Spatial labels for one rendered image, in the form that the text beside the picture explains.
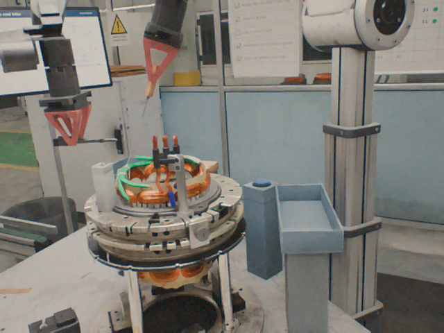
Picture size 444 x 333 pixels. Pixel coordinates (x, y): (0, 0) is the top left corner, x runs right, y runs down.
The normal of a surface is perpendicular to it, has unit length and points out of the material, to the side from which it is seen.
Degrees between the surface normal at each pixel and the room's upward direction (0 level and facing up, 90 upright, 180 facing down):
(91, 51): 83
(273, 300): 0
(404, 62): 90
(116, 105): 90
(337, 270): 90
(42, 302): 0
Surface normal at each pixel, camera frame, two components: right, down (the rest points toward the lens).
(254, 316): -0.06, -0.96
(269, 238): 0.69, 0.17
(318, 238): -0.08, 0.29
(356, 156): 0.44, 0.23
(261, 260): -0.72, 0.24
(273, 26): -0.44, 0.29
